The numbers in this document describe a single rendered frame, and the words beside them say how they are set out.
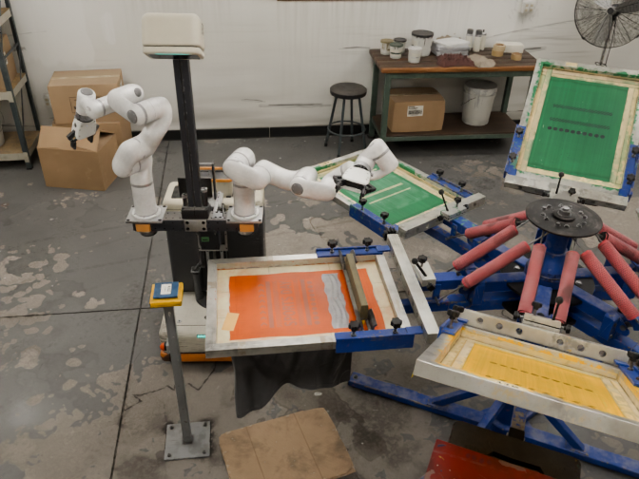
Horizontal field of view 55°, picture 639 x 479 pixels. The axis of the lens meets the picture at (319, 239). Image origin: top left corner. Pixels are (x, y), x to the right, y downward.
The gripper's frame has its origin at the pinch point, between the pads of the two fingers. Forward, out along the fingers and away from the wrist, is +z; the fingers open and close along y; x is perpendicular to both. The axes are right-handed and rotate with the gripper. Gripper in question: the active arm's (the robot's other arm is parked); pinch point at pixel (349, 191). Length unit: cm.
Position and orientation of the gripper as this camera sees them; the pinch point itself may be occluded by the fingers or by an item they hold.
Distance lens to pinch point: 227.5
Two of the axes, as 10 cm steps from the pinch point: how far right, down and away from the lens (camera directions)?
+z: -2.9, 5.2, -8.0
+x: 1.6, -8.0, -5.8
